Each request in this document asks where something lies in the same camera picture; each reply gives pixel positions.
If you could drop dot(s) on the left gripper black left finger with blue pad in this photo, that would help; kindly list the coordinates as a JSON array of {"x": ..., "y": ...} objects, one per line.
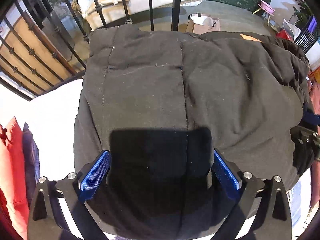
[{"x": 46, "y": 219}]

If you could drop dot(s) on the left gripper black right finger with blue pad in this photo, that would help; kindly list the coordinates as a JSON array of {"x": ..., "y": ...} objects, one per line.
[{"x": 273, "y": 217}]

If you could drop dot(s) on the black puffer jacket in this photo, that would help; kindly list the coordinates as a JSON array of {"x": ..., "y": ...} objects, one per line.
[{"x": 162, "y": 101}]

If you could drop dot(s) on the navy blue garment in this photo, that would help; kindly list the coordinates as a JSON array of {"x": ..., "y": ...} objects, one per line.
[{"x": 31, "y": 162}]

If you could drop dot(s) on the orange red jacket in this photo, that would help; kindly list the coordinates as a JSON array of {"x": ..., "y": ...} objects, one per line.
[{"x": 13, "y": 188}]

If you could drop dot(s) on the small potted green plant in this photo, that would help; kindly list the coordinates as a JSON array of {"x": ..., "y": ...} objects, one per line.
[{"x": 303, "y": 14}]

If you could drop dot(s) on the pink round stool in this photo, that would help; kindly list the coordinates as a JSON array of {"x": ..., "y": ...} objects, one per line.
[{"x": 266, "y": 8}]

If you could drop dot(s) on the brown paper shopping bag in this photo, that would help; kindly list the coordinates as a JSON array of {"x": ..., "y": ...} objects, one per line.
[{"x": 199, "y": 23}]

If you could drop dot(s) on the black metal bed frame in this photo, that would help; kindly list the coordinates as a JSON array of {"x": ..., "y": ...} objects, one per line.
[{"x": 37, "y": 49}]

